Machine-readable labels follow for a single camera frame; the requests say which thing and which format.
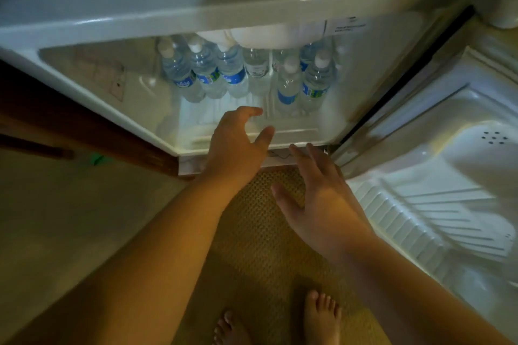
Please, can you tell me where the person's left forearm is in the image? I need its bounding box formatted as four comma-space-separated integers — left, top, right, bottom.
0, 177, 236, 345

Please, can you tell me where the person's right hand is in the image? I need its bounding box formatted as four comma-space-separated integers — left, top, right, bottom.
271, 143, 378, 266

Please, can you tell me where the person's foot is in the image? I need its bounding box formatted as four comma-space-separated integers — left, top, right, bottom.
304, 289, 342, 345
213, 309, 252, 345

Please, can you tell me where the person's left hand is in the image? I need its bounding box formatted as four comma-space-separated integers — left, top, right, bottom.
201, 106, 276, 192

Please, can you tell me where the person's right forearm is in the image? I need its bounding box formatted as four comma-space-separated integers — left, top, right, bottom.
333, 232, 518, 345

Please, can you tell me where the faded fridge wall sticker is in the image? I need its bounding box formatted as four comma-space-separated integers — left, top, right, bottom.
73, 51, 127, 103

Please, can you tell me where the dark wooden cabinet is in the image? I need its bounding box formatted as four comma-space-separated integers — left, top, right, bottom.
0, 60, 180, 179

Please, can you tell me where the white freezer compartment cover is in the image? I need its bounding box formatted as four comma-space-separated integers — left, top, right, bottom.
193, 20, 328, 51

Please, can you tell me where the person's left foot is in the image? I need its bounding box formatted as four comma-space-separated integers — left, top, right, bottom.
213, 309, 252, 345

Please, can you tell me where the white fridge door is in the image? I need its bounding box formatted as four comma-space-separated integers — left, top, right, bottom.
333, 45, 518, 341

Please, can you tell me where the white mini fridge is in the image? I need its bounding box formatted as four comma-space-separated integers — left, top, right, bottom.
0, 0, 476, 180

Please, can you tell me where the woven straw floor mat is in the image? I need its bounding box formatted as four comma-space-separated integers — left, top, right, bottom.
172, 166, 391, 345

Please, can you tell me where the group of clear water bottles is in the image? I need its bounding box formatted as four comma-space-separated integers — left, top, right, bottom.
157, 33, 338, 117

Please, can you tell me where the person's right foot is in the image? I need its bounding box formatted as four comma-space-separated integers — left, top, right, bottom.
304, 289, 342, 345

